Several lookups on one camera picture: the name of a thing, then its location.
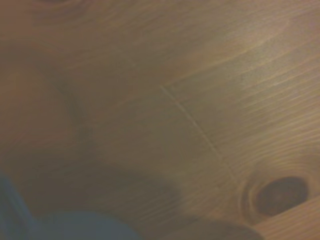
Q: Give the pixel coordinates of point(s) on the teal mug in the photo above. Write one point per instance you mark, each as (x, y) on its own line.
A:
(75, 228)

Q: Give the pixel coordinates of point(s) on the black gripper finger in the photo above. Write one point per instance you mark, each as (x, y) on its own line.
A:
(225, 231)

